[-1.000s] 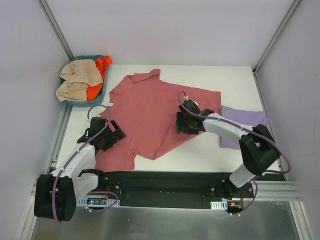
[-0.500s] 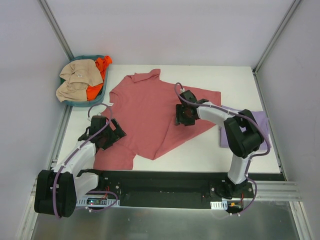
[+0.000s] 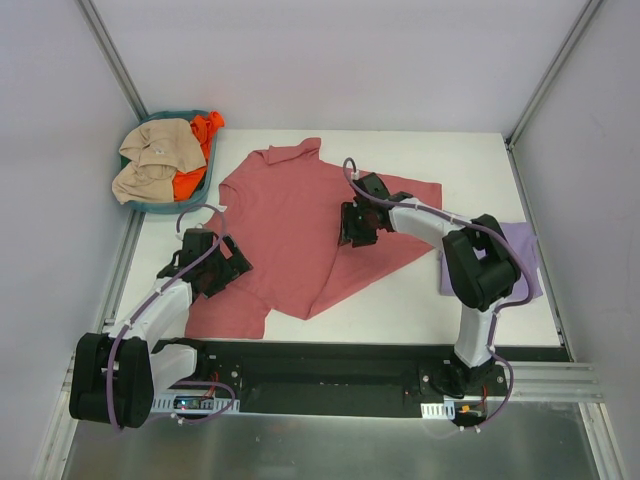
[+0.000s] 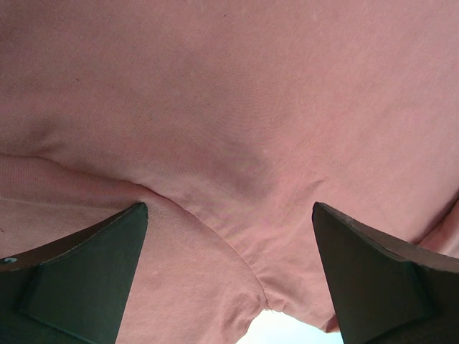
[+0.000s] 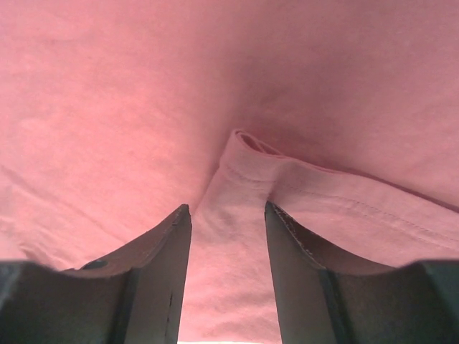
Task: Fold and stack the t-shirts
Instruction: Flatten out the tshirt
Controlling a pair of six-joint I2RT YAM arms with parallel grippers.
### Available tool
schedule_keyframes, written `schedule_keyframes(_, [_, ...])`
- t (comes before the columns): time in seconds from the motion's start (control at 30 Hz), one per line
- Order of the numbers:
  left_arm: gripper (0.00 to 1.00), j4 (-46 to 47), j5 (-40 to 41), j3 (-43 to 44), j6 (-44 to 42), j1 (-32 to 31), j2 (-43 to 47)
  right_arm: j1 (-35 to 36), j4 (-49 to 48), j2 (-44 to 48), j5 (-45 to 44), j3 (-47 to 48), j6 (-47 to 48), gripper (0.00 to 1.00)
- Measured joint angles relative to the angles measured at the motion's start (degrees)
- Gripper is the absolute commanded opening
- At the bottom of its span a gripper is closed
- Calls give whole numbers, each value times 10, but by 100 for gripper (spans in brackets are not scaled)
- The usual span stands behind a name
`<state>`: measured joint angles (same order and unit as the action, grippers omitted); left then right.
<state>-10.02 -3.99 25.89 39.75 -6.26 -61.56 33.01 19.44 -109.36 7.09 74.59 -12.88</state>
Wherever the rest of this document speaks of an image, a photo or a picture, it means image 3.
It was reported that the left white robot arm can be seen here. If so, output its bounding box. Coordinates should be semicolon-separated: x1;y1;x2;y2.
69;228;252;429

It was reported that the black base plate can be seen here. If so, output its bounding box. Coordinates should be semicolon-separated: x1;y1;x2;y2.
176;339;510;421

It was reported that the right white cable duct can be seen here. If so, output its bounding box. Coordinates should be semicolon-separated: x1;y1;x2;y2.
420;400;456;421

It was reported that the pink red t shirt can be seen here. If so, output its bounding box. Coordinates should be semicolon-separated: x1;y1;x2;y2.
185;137;433;339

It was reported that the aluminium front rail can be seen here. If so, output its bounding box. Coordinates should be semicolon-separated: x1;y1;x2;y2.
62;351;606;401

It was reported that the left aluminium frame post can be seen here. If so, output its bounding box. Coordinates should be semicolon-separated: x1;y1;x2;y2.
75;0;149;120

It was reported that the left white cable duct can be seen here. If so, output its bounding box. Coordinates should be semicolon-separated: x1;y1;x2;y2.
151;393;240;416

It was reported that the orange t shirt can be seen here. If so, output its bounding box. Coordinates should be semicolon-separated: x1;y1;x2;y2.
172;111;225;202

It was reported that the folded purple t shirt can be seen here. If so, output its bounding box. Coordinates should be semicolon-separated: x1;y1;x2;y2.
438;222;545;301

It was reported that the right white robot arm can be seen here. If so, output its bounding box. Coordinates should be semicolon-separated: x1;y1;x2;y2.
340;169;535;395

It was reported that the aluminium frame post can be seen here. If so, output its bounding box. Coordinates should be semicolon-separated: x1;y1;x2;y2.
75;0;149;120
505;0;606;151

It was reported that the teal plastic basket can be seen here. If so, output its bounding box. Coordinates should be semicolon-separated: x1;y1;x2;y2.
125;109;217;215

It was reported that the right aluminium frame post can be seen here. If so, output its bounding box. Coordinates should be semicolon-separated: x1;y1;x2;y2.
505;0;606;151

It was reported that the beige t shirt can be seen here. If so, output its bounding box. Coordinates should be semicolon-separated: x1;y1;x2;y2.
112;119;205;204

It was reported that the white cable duct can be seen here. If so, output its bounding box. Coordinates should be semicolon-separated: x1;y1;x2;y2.
151;393;240;416
420;400;456;421

